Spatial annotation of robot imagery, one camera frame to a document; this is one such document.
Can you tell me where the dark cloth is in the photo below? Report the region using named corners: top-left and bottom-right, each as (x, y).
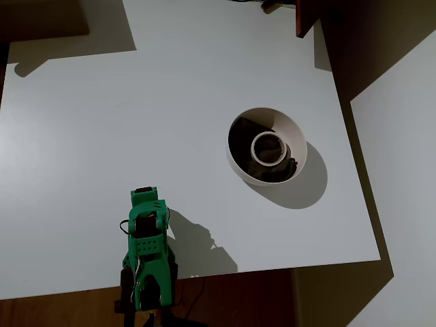
top-left (228, 117), bottom-right (299, 183)

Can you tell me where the dark box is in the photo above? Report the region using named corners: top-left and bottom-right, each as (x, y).
top-left (0, 0), bottom-right (91, 44)

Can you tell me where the thin black floor cable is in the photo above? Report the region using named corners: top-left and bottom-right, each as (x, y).
top-left (176, 276), bottom-right (206, 308)

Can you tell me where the white tape roll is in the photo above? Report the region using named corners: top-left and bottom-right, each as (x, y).
top-left (250, 131), bottom-right (287, 167)

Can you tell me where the white bowl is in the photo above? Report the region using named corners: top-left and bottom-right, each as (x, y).
top-left (225, 107), bottom-right (308, 189)

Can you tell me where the reddish brown wooden board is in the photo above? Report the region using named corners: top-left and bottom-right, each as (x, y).
top-left (295, 0), bottom-right (323, 39)

